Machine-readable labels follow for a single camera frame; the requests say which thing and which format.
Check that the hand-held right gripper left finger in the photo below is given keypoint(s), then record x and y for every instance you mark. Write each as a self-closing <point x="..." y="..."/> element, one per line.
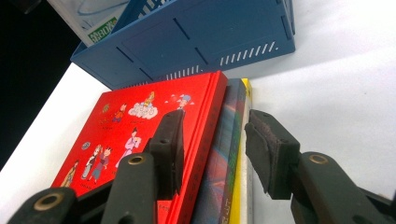
<point x="168" y="155"/>

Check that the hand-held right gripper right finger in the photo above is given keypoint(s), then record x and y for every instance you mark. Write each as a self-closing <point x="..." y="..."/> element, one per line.
<point x="274" y="155"/>

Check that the yellow book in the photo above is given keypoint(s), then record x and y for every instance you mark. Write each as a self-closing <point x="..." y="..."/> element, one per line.
<point x="244" y="186"/>

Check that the blue book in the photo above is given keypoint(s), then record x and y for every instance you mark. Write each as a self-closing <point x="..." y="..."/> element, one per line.
<point x="224" y="149"/>

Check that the red book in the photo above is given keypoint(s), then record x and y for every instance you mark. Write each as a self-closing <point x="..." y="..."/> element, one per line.
<point x="130" y="102"/>

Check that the blue plastic file rack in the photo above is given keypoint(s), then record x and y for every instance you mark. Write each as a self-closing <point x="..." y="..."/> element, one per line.
<point x="186" y="40"/>

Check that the white picture book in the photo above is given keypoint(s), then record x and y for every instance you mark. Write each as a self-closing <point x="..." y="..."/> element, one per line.
<point x="90" y="21"/>

